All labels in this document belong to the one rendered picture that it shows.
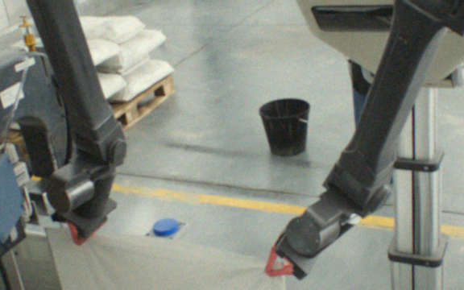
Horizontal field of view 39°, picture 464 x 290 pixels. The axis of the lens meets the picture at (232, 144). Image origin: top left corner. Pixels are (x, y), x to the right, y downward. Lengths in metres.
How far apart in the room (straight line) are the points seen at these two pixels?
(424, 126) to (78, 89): 0.81
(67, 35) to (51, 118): 0.41
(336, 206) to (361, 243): 2.02
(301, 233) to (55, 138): 0.63
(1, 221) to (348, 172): 0.48
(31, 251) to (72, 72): 1.04
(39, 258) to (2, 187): 1.06
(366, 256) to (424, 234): 1.26
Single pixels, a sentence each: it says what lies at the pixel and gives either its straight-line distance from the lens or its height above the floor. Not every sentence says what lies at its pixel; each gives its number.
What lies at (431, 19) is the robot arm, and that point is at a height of 1.47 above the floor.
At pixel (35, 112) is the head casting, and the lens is 1.34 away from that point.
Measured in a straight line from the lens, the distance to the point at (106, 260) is 1.30.
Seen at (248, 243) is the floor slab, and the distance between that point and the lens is 3.03.
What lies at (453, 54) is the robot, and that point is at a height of 1.24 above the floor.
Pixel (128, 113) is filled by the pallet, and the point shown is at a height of 0.09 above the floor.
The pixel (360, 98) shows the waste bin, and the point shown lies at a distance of 3.30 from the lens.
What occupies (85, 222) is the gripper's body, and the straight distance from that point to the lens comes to 1.23.
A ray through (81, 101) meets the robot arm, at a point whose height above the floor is 1.32.
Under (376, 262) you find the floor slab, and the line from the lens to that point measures 2.86.
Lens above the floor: 1.66
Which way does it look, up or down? 24 degrees down
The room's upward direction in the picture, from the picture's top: 8 degrees counter-clockwise
